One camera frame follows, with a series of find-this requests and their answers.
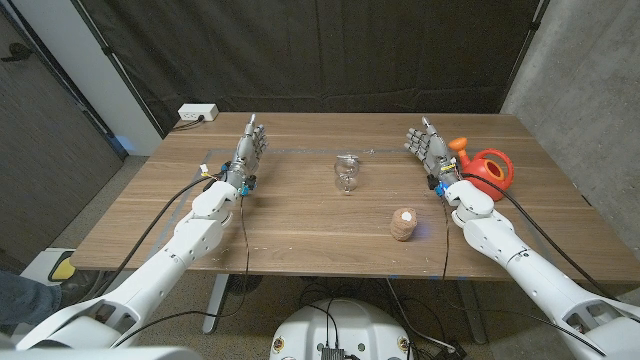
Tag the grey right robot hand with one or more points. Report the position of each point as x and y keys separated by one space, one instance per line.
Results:
x=432 y=150

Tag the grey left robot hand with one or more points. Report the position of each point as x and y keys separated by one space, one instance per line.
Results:
x=245 y=150

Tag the red orange watering can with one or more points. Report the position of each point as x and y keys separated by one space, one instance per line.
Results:
x=480 y=165

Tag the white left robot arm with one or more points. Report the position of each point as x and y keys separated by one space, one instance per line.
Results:
x=150 y=275

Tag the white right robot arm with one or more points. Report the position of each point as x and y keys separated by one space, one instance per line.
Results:
x=525 y=265

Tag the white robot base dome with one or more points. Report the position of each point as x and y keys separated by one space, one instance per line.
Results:
x=360 y=325

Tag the white power strip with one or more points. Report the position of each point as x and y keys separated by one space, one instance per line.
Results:
x=197 y=111

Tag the brown cork stack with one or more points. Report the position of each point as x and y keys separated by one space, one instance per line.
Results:
x=402 y=230

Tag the clear glass jar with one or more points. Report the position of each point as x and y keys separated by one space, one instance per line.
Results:
x=346 y=182

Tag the black backdrop curtain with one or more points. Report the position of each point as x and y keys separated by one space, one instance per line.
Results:
x=325 y=50

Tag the black round floor fan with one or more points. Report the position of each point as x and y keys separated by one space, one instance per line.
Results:
x=240 y=284

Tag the black backdrop stand pole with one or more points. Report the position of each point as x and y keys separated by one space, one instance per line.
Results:
x=525 y=50
x=120 y=70

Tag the grey table leg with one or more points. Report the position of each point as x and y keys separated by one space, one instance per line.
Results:
x=215 y=305
x=472 y=312

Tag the dark grey door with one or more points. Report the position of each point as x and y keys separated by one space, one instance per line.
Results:
x=50 y=150

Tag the black power adapter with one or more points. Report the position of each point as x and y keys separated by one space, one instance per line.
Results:
x=450 y=351

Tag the black shoe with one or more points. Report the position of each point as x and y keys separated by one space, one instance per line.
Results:
x=85 y=287

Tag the yellow black floor pedal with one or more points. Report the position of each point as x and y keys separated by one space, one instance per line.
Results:
x=62 y=270

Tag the black box on base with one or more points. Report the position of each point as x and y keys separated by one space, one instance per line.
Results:
x=332 y=354

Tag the white floor platform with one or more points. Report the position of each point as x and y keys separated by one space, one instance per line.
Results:
x=40 y=265

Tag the white robot torso shell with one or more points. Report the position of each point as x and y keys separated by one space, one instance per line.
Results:
x=100 y=354

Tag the person's leg in jeans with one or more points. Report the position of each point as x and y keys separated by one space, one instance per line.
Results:
x=25 y=300

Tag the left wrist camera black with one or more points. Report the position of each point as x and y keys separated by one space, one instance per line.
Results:
x=249 y=186

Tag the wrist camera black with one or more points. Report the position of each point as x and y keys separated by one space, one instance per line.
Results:
x=249 y=186
x=437 y=187

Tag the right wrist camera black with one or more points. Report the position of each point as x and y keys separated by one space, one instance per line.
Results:
x=437 y=187

